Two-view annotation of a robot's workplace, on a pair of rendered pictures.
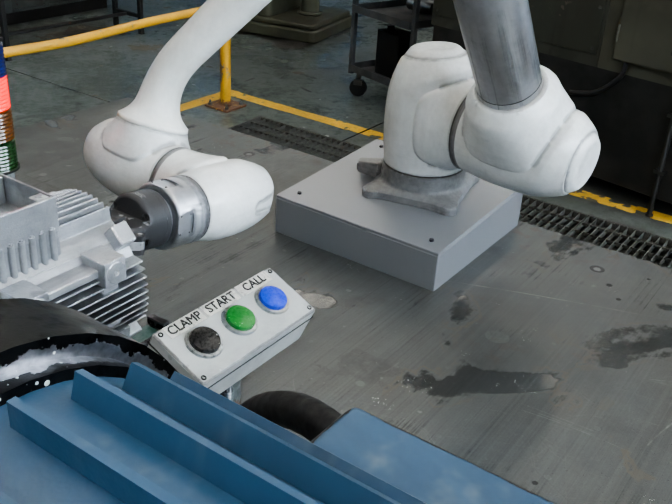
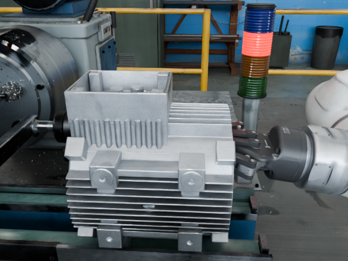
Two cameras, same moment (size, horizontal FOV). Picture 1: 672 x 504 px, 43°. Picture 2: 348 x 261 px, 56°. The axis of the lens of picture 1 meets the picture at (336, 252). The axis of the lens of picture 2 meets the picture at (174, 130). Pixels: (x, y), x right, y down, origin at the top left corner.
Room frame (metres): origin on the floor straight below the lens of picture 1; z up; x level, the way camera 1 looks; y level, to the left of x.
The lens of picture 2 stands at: (0.61, -0.02, 1.26)
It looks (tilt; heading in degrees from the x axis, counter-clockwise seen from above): 25 degrees down; 60
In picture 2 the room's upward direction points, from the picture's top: straight up
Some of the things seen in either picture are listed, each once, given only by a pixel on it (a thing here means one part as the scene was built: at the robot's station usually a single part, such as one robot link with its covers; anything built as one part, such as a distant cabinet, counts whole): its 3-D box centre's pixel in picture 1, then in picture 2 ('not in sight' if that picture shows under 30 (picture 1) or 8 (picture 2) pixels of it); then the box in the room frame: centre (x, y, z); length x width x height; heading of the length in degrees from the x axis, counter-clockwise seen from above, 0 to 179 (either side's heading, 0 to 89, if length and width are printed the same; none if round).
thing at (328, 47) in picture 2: not in sight; (325, 47); (5.16, 3.21, 0.30); 0.39 x 0.39 x 0.60
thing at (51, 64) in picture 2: not in sight; (22, 81); (0.68, 0.82, 1.04); 0.41 x 0.25 x 0.25; 56
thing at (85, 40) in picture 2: not in sight; (64, 74); (0.82, 1.04, 0.99); 0.35 x 0.31 x 0.37; 56
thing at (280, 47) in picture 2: not in sight; (271, 40); (4.42, 3.61, 0.41); 0.52 x 0.47 x 0.82; 147
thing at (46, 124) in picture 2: not in sight; (53, 126); (0.70, 0.57, 1.01); 0.08 x 0.02 x 0.02; 146
